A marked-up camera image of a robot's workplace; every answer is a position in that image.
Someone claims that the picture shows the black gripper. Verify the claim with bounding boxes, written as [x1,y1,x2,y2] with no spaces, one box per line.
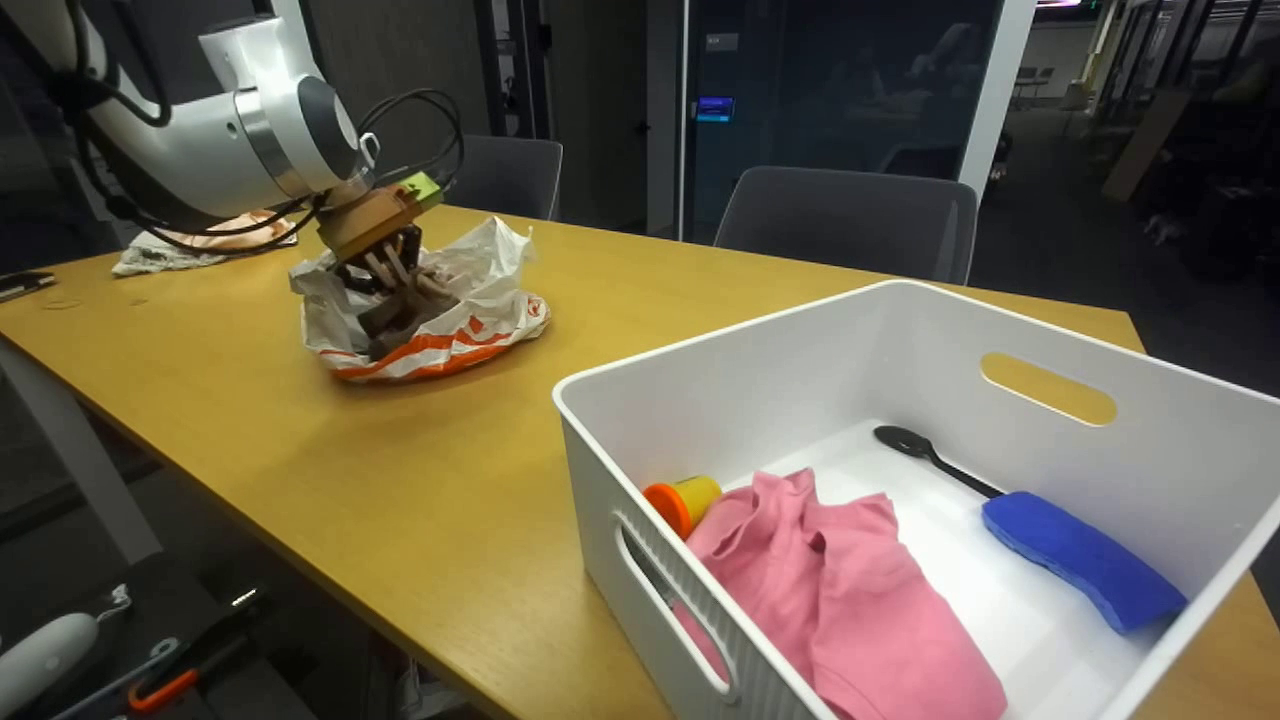
[333,228,438,337]

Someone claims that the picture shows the white orange plastic bag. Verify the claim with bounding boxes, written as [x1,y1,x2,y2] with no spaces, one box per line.
[282,210,553,388]

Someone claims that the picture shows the pink cloth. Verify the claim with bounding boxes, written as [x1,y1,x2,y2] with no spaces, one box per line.
[683,462,1012,720]

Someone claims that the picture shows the peach white crumpled cloth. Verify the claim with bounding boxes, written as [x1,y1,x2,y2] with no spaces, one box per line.
[108,196,319,279]

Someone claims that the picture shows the orange yellow toy cup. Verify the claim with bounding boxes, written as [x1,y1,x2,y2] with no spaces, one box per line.
[639,470,727,539]

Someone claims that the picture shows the grey office chair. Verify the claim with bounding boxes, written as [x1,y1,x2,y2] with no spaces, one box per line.
[706,163,983,284]
[444,132,569,222]

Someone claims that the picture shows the black marker pen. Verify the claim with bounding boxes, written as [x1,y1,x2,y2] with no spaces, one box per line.
[0,268,58,304]

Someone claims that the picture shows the orange black hand tool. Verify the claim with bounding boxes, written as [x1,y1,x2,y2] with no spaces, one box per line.
[125,628,257,720]

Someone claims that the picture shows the pale grey rounded object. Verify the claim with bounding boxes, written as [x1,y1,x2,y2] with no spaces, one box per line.
[0,579,134,720]

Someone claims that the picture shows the white plastic storage bin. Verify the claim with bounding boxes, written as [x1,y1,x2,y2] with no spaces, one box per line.
[547,277,1280,720]

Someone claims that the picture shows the black plastic spoon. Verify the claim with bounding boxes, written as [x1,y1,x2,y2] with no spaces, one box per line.
[870,420,1005,501]

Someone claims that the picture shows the blue scrub brush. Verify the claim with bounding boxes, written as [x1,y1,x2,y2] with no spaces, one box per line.
[981,486,1190,636]

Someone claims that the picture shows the wooden wrist mount plate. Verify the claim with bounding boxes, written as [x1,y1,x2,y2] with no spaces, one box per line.
[319,167,446,268]

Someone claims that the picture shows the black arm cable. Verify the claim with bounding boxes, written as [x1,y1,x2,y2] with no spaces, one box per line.
[352,85,473,206]

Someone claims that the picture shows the white window frame post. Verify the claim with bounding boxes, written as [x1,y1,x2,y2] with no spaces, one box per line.
[951,0,1041,206]

